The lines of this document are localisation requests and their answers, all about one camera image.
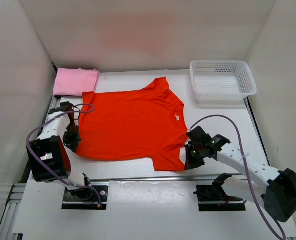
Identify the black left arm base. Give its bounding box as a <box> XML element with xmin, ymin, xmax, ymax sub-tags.
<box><xmin>61</xmin><ymin>181</ymin><xmax>109</xmax><ymax>211</ymax></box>

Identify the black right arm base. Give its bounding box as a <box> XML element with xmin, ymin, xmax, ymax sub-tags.
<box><xmin>193</xmin><ymin>173</ymin><xmax>247</xmax><ymax>212</ymax></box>

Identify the white plastic laundry basket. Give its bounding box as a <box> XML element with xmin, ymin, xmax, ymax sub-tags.
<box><xmin>189</xmin><ymin>60</ymin><xmax>257</xmax><ymax>104</ymax></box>

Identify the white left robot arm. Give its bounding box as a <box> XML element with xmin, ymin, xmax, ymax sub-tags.
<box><xmin>26</xmin><ymin>101</ymin><xmax>93</xmax><ymax>200</ymax></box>

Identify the aluminium table edge rail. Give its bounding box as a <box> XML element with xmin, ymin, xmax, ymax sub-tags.
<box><xmin>30</xmin><ymin>171</ymin><xmax>274</xmax><ymax>183</ymax></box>

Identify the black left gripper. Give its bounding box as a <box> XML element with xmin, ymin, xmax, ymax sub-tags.
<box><xmin>63</xmin><ymin>121</ymin><xmax>82</xmax><ymax>151</ymax></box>

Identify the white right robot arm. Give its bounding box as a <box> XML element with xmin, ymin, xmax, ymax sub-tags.
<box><xmin>185</xmin><ymin>126</ymin><xmax>296</xmax><ymax>223</ymax></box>

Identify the pink t shirt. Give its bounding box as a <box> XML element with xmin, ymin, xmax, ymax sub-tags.
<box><xmin>52</xmin><ymin>68</ymin><xmax>100</xmax><ymax>97</ymax></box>

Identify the orange t shirt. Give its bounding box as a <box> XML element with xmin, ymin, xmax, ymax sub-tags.
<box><xmin>76</xmin><ymin>77</ymin><xmax>188</xmax><ymax>172</ymax></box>

